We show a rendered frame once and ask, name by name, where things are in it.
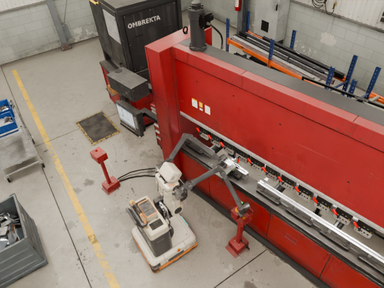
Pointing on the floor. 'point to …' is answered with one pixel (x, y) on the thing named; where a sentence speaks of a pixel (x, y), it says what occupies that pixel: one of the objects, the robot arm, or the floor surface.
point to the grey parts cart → (17, 147)
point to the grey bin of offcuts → (18, 243)
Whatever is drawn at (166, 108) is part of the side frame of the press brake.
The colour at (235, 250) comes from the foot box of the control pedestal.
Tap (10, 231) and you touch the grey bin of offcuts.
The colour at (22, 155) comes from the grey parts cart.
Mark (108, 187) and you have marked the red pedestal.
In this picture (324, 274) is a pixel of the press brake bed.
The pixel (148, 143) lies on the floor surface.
